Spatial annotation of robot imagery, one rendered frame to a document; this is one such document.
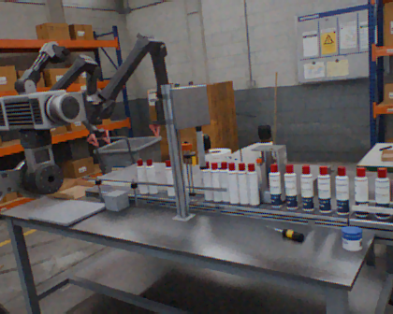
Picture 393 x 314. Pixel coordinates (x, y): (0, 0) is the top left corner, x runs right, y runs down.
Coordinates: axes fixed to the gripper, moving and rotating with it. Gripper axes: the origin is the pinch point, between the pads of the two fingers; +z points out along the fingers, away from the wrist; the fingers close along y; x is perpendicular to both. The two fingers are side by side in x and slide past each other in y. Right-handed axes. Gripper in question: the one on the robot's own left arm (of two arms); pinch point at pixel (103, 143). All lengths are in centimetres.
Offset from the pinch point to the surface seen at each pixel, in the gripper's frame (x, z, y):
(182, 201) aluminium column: -40, 66, -19
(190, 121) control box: -71, 40, -16
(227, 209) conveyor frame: -50, 82, -8
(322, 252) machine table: -90, 118, -32
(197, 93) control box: -81, 32, -12
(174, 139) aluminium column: -60, 41, -20
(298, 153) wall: 89, 58, 441
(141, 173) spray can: -15.9, 34.4, -5.1
